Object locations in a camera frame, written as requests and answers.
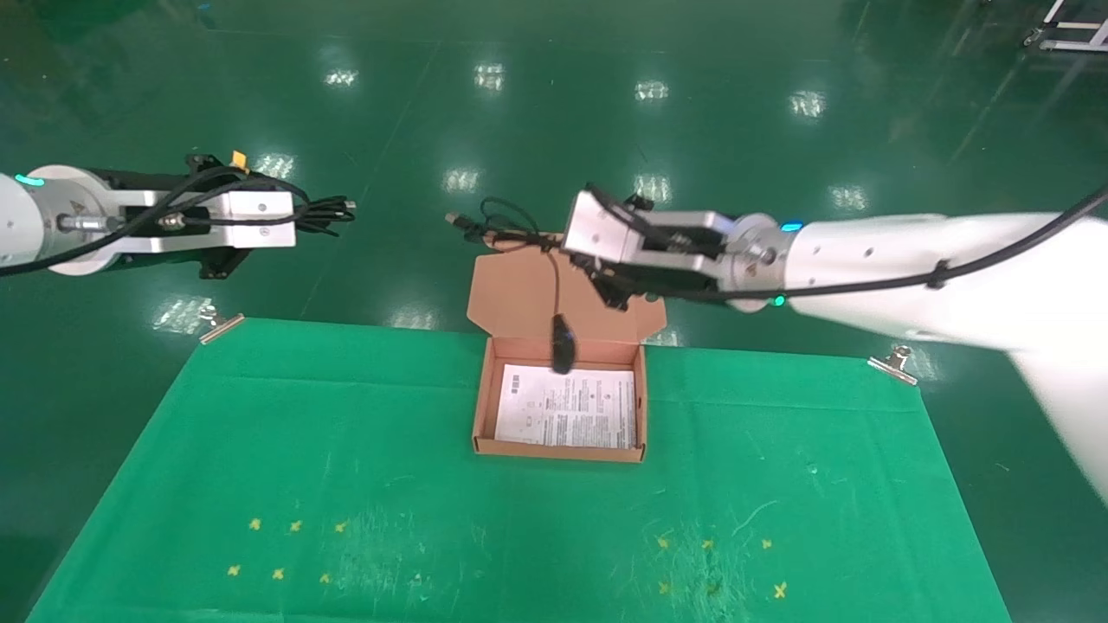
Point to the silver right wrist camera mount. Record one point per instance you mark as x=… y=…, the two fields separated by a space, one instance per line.
x=597 y=229

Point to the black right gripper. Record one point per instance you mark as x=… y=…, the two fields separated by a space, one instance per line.
x=675 y=281

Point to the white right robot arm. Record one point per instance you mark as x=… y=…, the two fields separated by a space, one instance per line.
x=909 y=260

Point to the metal binder clip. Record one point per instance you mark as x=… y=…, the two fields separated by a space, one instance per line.
x=892 y=368
x=221 y=329

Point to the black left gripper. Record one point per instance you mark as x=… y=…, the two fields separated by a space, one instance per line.
x=138 y=180

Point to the green table cloth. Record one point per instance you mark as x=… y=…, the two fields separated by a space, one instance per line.
x=433 y=484

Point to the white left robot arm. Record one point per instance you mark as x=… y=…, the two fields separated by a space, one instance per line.
x=35 y=225

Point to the open brown cardboard box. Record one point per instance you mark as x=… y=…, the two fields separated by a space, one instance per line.
x=519 y=303

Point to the white table leg frame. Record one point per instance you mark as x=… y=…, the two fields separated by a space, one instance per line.
x=1069 y=43

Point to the white printed instruction sheet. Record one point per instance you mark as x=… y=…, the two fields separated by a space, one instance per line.
x=589 y=415

